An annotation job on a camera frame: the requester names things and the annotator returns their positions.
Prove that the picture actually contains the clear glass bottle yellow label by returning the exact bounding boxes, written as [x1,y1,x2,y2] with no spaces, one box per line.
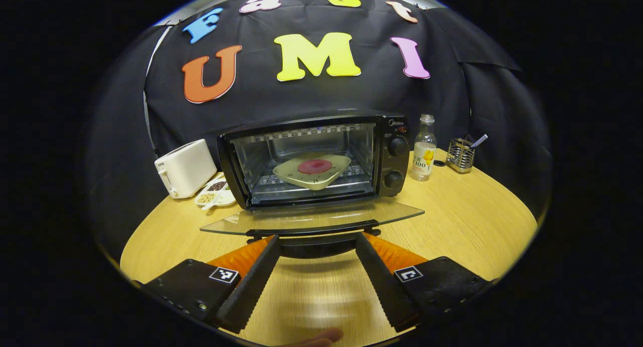
[409,114,438,182]

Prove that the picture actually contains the white square plate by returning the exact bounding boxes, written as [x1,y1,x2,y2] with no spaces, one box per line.
[272,153,352,191]

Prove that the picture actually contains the white toaster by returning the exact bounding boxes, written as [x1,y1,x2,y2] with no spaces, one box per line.
[154,139,218,199]

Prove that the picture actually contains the metal wire holder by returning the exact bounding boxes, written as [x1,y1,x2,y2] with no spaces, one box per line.
[446,138,476,174]

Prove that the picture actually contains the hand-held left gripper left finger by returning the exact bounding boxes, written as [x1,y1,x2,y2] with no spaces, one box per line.
[136,235,281,334]

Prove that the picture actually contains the pink round food slice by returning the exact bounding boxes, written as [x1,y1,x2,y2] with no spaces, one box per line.
[297,159,333,175]

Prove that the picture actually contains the black electric oven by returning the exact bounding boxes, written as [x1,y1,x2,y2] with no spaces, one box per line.
[200,110,425,260]

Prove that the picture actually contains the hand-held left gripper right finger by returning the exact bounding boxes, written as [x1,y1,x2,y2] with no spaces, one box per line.
[355,232,495,332]

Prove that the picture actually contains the white divided snack dish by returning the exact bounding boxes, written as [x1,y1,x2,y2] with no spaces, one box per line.
[194,174,237,210]

